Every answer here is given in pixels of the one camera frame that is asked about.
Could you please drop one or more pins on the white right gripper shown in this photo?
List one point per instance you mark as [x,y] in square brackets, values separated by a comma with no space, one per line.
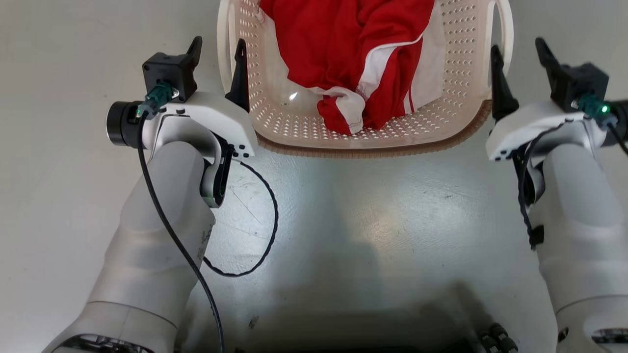
[530,125]

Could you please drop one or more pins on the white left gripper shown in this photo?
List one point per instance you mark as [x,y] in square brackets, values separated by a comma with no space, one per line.
[221,115]

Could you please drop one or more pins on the black robot base connectors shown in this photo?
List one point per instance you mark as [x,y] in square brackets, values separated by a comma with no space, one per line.
[498,338]

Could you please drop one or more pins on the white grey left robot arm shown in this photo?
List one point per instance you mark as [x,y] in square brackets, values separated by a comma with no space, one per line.
[157,235]

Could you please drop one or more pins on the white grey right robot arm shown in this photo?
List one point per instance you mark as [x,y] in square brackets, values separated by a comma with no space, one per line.
[579,220]

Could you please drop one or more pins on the beige perforated plastic laundry basket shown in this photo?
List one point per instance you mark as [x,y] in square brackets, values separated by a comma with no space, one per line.
[289,122]

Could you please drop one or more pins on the red white sports garment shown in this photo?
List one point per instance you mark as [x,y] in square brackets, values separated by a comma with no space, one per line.
[333,44]

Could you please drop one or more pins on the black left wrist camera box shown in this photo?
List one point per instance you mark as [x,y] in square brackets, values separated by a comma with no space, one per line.
[169,71]

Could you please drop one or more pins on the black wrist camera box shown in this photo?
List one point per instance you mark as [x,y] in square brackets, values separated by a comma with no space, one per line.
[169,71]
[579,78]

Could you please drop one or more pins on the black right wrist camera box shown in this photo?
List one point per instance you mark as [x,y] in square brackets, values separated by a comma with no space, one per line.
[579,78]

